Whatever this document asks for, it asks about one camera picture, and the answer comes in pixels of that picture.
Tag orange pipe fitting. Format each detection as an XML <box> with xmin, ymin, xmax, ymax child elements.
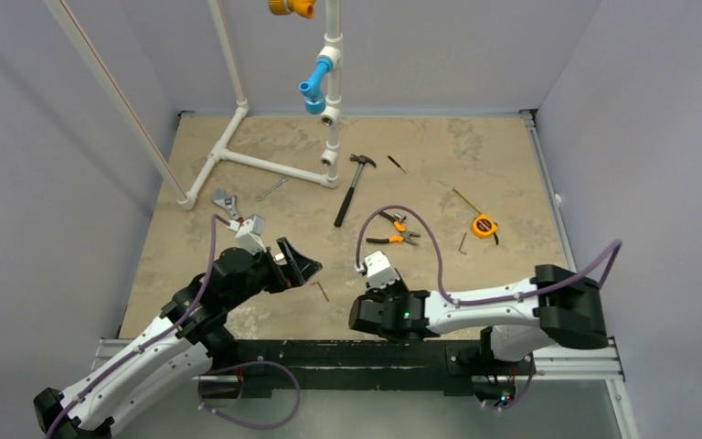
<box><xmin>268</xmin><ymin>0</ymin><xmax>315</xmax><ymax>19</ymax></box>

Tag blue pipe fitting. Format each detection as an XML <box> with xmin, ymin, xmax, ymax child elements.
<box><xmin>299</xmin><ymin>57</ymin><xmax>334</xmax><ymax>114</ymax></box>

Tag silver flat wrench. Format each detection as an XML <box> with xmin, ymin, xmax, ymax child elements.
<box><xmin>256</xmin><ymin>177</ymin><xmax>289</xmax><ymax>202</ymax></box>

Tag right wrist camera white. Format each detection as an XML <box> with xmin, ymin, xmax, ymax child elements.
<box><xmin>356</xmin><ymin>251</ymin><xmax>401</xmax><ymax>289</ymax></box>

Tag aluminium rail frame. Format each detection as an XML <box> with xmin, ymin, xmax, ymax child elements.
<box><xmin>90</xmin><ymin>338</ymin><xmax>641</xmax><ymax>438</ymax></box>

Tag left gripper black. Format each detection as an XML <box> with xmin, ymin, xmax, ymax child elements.
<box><xmin>225</xmin><ymin>237</ymin><xmax>320</xmax><ymax>311</ymax></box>

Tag red adjustable wrench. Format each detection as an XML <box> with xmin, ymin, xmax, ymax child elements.
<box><xmin>211</xmin><ymin>187</ymin><xmax>245</xmax><ymax>223</ymax></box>

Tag black handled claw hammer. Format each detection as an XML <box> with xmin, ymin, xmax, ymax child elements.
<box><xmin>333</xmin><ymin>154</ymin><xmax>377</xmax><ymax>228</ymax></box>

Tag hex key near front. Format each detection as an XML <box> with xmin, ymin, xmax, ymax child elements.
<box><xmin>309</xmin><ymin>282</ymin><xmax>330</xmax><ymax>302</ymax></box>

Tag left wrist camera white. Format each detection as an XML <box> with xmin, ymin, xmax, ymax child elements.
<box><xmin>228</xmin><ymin>215</ymin><xmax>267</xmax><ymax>254</ymax></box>

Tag hex key near tape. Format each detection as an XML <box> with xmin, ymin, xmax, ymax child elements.
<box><xmin>457</xmin><ymin>232</ymin><xmax>467</xmax><ymax>255</ymax></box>

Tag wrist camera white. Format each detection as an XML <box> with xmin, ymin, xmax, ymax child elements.
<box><xmin>228</xmin><ymin>215</ymin><xmax>267</xmax><ymax>254</ymax></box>
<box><xmin>356</xmin><ymin>251</ymin><xmax>401</xmax><ymax>289</ymax></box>

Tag yellow tape measure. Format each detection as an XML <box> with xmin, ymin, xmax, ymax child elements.
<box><xmin>471</xmin><ymin>214</ymin><xmax>500</xmax><ymax>245</ymax></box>

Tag white PVC pipe frame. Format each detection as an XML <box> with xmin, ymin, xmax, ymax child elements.
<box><xmin>47</xmin><ymin>1</ymin><xmax>344</xmax><ymax>211</ymax></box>

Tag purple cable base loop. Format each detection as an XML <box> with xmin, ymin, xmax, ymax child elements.
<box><xmin>197</xmin><ymin>359</ymin><xmax>302</xmax><ymax>431</ymax></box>

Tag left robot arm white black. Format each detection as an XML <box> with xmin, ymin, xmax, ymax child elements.
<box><xmin>33</xmin><ymin>237</ymin><xmax>323</xmax><ymax>438</ymax></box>

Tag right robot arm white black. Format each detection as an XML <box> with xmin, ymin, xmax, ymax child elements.
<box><xmin>348</xmin><ymin>264</ymin><xmax>609</xmax><ymax>372</ymax></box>

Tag orange black pliers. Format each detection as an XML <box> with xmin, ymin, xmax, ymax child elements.
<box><xmin>365</xmin><ymin>211</ymin><xmax>420</xmax><ymax>245</ymax></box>

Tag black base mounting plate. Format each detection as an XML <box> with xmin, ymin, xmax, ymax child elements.
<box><xmin>197</xmin><ymin>340</ymin><xmax>535</xmax><ymax>405</ymax></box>

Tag small black screwdriver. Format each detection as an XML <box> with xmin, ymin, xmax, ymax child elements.
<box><xmin>387</xmin><ymin>155</ymin><xmax>407</xmax><ymax>174</ymax></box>

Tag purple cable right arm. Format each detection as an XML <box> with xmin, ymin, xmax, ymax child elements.
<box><xmin>354</xmin><ymin>204</ymin><xmax>623</xmax><ymax>307</ymax></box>

